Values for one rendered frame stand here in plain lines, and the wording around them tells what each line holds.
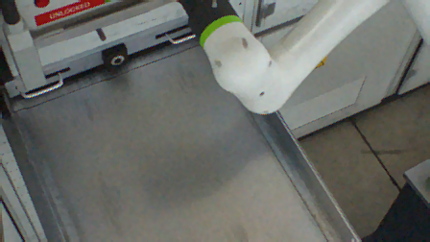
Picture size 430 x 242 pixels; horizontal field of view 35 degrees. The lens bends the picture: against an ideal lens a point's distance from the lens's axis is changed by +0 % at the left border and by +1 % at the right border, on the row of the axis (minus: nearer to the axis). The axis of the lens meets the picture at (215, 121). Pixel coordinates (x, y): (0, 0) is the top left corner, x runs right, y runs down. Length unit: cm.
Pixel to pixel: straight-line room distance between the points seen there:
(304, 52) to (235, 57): 18
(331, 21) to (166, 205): 55
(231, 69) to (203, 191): 42
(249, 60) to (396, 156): 153
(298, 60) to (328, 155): 130
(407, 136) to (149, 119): 134
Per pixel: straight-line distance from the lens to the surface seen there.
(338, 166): 262
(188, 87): 171
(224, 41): 126
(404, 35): 236
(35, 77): 152
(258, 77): 125
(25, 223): 224
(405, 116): 280
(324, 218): 157
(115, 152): 163
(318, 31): 136
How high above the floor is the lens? 227
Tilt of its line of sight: 59 degrees down
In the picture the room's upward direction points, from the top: 4 degrees clockwise
